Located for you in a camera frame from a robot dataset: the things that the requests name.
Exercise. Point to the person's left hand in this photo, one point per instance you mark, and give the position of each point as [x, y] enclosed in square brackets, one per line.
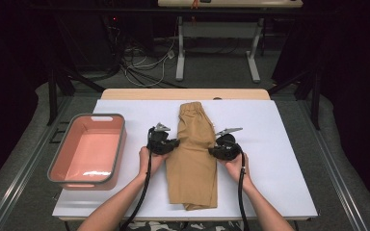
[149, 163]

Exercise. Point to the person's right hand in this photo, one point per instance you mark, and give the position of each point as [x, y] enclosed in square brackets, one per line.
[237, 170]

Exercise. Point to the brown pants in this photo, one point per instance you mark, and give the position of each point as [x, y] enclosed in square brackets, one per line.
[192, 160]

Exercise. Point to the person's camouflage trousers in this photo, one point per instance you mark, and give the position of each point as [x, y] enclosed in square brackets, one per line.
[173, 226]

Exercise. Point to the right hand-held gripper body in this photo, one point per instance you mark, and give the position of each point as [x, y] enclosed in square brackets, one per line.
[226, 146]

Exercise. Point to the black metal stand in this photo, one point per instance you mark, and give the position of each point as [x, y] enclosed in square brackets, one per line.
[52, 96]
[316, 102]

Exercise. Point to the aluminium floor rail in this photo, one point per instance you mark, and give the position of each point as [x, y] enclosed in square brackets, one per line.
[29, 173]
[330, 166]

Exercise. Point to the white table board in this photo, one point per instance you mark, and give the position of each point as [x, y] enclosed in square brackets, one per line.
[269, 144]

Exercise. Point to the pink basket with grey rim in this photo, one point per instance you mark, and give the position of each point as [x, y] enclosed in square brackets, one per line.
[86, 154]

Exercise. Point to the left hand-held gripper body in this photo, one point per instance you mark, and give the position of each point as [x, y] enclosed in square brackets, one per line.
[159, 141]

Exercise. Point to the orange object on desk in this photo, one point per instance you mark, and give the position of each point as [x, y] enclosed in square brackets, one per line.
[195, 4]

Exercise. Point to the light wooden table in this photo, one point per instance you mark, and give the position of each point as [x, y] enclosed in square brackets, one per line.
[141, 94]

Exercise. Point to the desk with white legs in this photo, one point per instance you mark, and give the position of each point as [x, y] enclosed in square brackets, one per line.
[180, 48]

